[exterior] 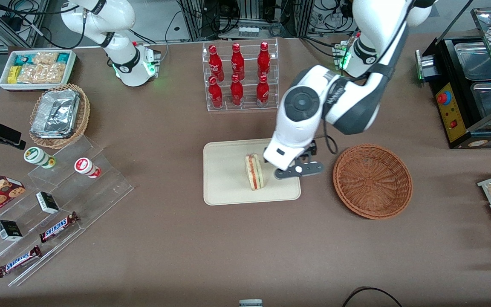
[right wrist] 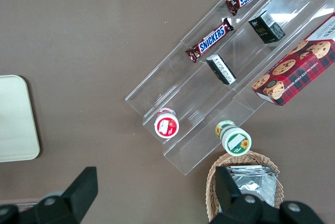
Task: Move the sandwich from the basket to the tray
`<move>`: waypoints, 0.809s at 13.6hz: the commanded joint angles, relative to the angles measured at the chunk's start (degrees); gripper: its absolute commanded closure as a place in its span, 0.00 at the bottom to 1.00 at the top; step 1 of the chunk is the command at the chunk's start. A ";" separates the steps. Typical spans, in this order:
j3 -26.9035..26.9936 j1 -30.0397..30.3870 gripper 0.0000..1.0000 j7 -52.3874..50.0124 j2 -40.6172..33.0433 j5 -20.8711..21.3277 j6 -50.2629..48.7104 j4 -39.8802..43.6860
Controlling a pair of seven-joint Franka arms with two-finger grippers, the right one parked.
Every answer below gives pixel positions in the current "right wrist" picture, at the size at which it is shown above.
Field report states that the cream plastic tray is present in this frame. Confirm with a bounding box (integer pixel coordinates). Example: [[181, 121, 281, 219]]
[[0, 74, 41, 163]]

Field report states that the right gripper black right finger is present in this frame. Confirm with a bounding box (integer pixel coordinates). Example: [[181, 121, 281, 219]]
[[209, 165, 325, 224]]

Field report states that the small black carton box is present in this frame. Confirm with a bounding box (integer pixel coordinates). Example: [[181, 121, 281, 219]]
[[205, 54, 237, 86], [248, 10, 286, 44]]

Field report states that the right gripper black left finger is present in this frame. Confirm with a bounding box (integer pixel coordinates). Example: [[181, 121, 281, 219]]
[[0, 166, 99, 224]]

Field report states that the clear acrylic stepped shelf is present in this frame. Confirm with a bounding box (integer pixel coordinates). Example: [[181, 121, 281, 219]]
[[124, 0, 335, 176]]

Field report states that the red strawberry yogurt cup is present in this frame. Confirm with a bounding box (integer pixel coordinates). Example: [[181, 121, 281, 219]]
[[153, 107, 180, 139]]

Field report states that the green sunflower yogurt cup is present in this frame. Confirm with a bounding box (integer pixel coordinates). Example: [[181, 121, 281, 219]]
[[215, 119, 252, 156]]

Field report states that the red tartan cookie box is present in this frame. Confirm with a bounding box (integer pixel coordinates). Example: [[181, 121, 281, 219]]
[[251, 12, 335, 107]]

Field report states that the light tan wicker basket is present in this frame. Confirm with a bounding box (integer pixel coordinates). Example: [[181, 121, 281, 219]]
[[206, 150, 284, 223]]

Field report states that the silver foil packet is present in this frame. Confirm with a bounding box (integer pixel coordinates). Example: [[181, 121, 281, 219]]
[[226, 165, 278, 208]]

